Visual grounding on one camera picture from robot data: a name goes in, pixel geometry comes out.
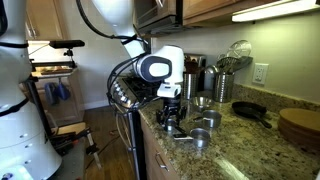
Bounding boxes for steel utensil holder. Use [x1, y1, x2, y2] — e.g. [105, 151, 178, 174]
[183, 73, 198, 99]
[213, 73, 234, 103]

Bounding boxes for wooden spoons bunch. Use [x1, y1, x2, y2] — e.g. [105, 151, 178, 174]
[184, 55, 203, 74]

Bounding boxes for small steel measuring cup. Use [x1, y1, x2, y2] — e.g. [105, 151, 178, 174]
[164, 119, 187, 138]

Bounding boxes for wooden upper cabinet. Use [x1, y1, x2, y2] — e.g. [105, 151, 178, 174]
[25, 0, 67, 41]

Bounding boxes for under-cabinet light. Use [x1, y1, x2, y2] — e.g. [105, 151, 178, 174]
[232, 0, 320, 22]

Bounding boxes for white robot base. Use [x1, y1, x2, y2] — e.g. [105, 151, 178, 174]
[0, 0, 62, 180]

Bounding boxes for round wooden board stack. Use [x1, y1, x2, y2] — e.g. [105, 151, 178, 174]
[278, 108, 320, 150]

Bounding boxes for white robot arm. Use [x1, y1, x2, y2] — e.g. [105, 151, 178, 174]
[92, 0, 184, 99]

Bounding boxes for large steel measuring cup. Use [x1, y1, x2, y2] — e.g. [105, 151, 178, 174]
[193, 110, 222, 128]

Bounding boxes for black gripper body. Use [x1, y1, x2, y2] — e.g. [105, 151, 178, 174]
[156, 96, 187, 124]

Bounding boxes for drawer handle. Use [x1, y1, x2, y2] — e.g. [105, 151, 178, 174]
[155, 153, 169, 172]

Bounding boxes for steel utensil holder left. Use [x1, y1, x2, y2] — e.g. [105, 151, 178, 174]
[183, 73, 198, 99]

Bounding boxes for white wall outlet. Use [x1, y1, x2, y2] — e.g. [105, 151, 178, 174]
[252, 63, 268, 85]

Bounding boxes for stainless gas stove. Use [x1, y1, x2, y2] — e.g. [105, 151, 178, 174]
[112, 53, 207, 180]

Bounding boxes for steel mixing bowl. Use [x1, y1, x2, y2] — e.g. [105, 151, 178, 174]
[191, 97, 214, 112]

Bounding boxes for medium steel measuring cup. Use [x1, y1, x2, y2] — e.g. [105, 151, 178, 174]
[173, 128, 211, 149]

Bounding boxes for wire strainers and ladles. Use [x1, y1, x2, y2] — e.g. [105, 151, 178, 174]
[205, 40, 253, 75]

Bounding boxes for microwave over stove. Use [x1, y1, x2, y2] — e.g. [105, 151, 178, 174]
[133, 0, 183, 34]

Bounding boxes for black camera on stand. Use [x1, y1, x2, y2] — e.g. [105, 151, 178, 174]
[49, 40, 85, 49]

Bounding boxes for steel utensil holder right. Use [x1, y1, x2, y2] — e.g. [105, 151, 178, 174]
[213, 73, 234, 103]

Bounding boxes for black cast iron skillet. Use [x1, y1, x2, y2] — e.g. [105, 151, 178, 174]
[232, 101, 272, 128]

